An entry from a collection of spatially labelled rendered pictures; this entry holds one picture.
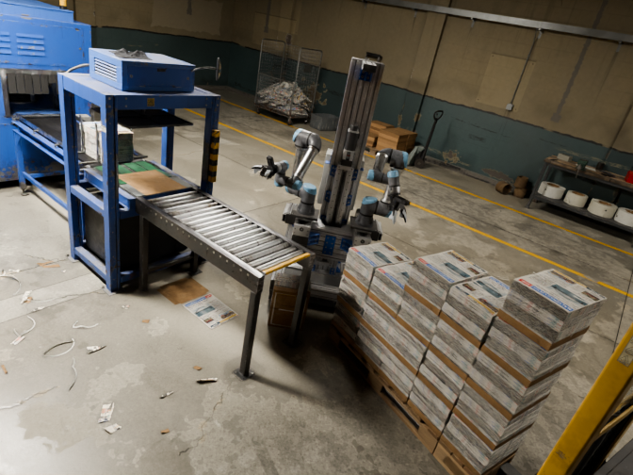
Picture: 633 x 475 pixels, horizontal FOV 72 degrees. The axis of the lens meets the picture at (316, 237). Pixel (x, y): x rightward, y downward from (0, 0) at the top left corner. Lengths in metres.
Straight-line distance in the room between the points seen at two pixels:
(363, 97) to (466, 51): 6.33
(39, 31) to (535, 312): 5.05
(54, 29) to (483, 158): 7.46
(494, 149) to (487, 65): 1.59
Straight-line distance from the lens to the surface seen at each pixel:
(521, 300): 2.32
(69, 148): 3.91
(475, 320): 2.49
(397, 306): 2.86
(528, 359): 2.37
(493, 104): 9.42
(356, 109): 3.48
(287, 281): 3.42
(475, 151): 9.54
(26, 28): 5.49
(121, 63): 3.40
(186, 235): 3.08
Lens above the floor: 2.20
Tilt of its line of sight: 26 degrees down
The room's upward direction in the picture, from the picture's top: 12 degrees clockwise
